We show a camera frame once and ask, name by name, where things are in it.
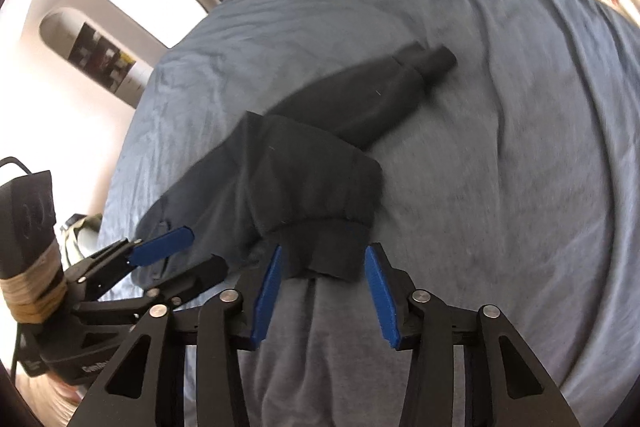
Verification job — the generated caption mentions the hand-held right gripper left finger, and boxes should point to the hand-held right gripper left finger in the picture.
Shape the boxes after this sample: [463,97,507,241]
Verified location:
[65,244,284,427]

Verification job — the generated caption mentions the blue-grey bed blanket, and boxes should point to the blue-grey bed blanket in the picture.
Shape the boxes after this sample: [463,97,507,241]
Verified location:
[97,0,640,427]

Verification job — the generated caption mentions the black cable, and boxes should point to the black cable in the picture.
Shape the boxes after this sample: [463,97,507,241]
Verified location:
[0,156,32,180]

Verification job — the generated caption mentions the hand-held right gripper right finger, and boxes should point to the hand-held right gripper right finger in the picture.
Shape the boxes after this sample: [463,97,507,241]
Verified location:
[364,243,583,427]

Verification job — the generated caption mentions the olive and white bag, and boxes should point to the olive and white bag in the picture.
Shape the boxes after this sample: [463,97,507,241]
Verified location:
[59,213,104,269]

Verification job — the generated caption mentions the dark grey sweatshirt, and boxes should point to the dark grey sweatshirt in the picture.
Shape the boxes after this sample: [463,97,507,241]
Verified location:
[135,42,458,283]

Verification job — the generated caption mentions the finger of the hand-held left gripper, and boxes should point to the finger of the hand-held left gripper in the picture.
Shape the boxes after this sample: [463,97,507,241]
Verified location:
[65,227,195,304]
[135,254,230,315]

